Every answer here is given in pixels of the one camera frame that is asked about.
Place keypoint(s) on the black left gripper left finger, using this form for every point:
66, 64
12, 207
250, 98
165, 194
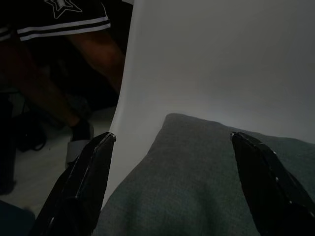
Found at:
78, 186

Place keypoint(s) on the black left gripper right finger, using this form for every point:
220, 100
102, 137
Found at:
270, 191

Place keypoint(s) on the grey fabric pillow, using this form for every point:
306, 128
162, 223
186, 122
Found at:
184, 172

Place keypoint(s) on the person in black shorts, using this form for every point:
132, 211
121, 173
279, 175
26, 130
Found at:
103, 54

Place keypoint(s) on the teal upholstered bed frame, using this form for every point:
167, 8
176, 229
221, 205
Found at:
12, 221

